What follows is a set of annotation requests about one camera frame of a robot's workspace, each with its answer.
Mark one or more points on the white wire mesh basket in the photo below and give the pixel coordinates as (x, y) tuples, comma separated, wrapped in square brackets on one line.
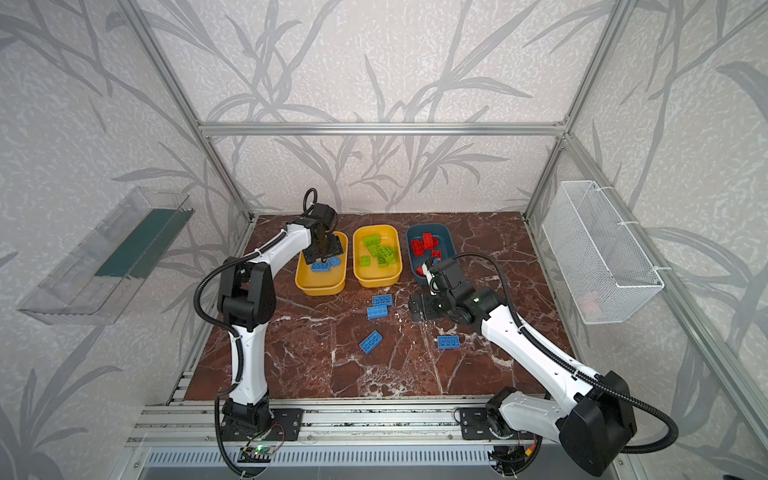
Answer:
[(607, 272)]

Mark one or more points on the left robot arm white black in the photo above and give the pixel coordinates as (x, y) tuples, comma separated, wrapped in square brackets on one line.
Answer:
[(240, 298)]

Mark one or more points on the blue lego top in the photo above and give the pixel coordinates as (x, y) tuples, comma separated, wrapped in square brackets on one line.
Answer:
[(382, 300)]

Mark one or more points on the aluminium front rail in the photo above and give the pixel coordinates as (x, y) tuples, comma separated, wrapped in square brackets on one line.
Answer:
[(435, 420)]

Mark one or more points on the yellow plastic bin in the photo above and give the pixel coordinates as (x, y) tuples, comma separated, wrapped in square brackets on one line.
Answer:
[(323, 278), (374, 276)]

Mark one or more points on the left circuit board with wires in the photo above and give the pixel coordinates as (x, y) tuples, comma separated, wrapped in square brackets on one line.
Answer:
[(263, 447)]

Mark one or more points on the dark teal plastic bin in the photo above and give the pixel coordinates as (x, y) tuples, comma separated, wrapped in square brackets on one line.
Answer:
[(446, 246)]

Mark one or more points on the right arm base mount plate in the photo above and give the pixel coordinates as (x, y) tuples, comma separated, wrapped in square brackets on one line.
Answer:
[(484, 423)]

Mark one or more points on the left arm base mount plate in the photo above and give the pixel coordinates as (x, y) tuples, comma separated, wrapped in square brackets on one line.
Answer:
[(285, 423)]

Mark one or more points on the aluminium frame crossbar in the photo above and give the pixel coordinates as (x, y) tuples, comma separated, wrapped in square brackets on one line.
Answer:
[(213, 129)]

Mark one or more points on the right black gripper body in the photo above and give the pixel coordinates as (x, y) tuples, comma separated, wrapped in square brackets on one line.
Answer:
[(424, 306)]

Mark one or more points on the clear plastic wall shelf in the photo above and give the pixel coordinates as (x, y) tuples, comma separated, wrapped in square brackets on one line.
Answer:
[(95, 282)]

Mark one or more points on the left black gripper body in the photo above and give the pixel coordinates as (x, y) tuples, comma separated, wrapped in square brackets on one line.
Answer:
[(323, 251)]

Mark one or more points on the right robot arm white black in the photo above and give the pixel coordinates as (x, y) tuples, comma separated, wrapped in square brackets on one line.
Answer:
[(592, 416)]

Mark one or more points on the right wiring bundle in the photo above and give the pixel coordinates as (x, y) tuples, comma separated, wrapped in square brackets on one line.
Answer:
[(513, 453)]

